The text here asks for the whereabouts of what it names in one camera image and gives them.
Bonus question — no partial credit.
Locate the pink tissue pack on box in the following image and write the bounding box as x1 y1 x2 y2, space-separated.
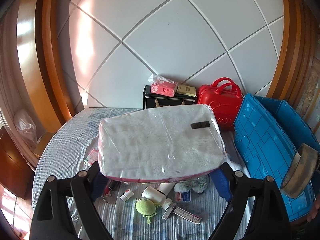
148 74 178 98

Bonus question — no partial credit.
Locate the pink green sachet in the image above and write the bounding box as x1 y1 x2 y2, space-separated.
84 149 99 166

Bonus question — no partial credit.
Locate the large white pill bottle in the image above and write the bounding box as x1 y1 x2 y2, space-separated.
142 186 172 210

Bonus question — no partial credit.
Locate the round metal tin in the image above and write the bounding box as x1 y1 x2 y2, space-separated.
280 143 319 198

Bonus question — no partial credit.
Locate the operator right hand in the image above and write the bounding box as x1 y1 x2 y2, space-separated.
307 194 320 223

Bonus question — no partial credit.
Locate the clear plastic bag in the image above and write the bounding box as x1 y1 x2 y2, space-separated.
14 109 37 151

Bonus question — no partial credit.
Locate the white towel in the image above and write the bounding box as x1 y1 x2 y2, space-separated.
98 105 227 183

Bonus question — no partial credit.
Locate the small gold box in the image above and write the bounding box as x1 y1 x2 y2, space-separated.
176 84 196 97

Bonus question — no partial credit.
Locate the blue plastic storage crate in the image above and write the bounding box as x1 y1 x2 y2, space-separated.
233 93 320 223

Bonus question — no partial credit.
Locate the black gift box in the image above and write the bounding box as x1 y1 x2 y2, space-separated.
143 85 196 109

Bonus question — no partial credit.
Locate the clear floss pick box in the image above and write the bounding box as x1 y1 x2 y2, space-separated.
175 191 191 203

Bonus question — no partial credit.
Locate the small white red-label bottle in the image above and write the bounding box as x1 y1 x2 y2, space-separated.
120 189 134 202

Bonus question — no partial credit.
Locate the green round monster plush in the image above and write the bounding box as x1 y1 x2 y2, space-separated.
135 198 161 225

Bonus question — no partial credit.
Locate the red hard-shell handbag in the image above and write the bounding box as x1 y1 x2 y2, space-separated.
197 77 244 131

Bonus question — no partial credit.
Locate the long ointment box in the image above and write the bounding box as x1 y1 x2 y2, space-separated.
173 207 202 224

